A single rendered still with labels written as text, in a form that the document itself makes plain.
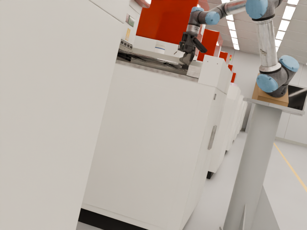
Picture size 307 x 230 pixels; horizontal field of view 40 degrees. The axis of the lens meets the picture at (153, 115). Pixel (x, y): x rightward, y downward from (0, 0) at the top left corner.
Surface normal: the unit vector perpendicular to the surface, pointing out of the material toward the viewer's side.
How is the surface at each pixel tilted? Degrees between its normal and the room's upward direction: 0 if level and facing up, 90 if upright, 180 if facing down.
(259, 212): 90
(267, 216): 90
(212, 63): 90
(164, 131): 90
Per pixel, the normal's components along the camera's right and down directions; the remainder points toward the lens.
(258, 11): -0.76, 0.34
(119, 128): -0.22, 0.01
